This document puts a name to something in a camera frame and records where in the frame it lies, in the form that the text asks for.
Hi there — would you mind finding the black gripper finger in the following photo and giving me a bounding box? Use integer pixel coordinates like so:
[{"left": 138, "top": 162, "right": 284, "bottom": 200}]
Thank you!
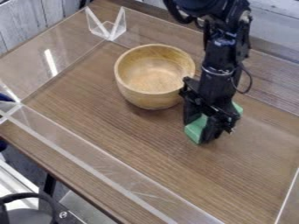
[
  {"left": 184, "top": 98, "right": 202, "bottom": 125},
  {"left": 201, "top": 116, "right": 225, "bottom": 144}
]

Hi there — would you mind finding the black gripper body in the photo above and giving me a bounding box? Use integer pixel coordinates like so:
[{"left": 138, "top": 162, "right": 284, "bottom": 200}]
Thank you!
[{"left": 179, "top": 66, "right": 244, "bottom": 135}]

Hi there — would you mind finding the green rectangular block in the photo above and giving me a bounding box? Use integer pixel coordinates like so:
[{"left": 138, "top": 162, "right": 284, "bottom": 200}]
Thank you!
[{"left": 185, "top": 102, "right": 244, "bottom": 144}]

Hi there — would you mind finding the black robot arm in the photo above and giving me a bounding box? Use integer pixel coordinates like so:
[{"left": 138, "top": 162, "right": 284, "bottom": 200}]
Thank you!
[{"left": 163, "top": 0, "right": 253, "bottom": 144}]

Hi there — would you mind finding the brown wooden bowl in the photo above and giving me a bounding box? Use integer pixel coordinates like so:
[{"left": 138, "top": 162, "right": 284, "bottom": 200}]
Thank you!
[{"left": 114, "top": 44, "right": 197, "bottom": 110}]

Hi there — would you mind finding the black table leg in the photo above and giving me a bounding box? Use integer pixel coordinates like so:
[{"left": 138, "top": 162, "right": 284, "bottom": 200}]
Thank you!
[{"left": 43, "top": 174, "right": 58, "bottom": 196}]

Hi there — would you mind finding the blue object at edge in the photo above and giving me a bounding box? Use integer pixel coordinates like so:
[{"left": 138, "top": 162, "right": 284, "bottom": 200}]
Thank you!
[{"left": 0, "top": 92, "right": 15, "bottom": 152}]

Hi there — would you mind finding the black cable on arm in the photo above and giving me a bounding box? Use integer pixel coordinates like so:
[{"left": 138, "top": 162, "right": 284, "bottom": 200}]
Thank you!
[{"left": 232, "top": 62, "right": 256, "bottom": 95}]

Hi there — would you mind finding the clear acrylic corner bracket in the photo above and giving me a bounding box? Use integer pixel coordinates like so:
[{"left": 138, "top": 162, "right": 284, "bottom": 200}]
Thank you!
[{"left": 85, "top": 7, "right": 127, "bottom": 41}]

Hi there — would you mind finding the clear acrylic tray wall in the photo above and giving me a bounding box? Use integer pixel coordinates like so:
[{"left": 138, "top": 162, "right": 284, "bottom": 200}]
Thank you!
[{"left": 0, "top": 85, "right": 225, "bottom": 224}]

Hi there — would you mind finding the metal base plate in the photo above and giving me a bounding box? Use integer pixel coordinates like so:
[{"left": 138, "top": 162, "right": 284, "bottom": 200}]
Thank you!
[{"left": 58, "top": 191, "right": 118, "bottom": 224}]

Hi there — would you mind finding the black curved cable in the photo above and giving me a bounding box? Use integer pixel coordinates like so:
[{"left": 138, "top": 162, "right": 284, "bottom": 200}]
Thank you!
[{"left": 0, "top": 192, "right": 59, "bottom": 224}]

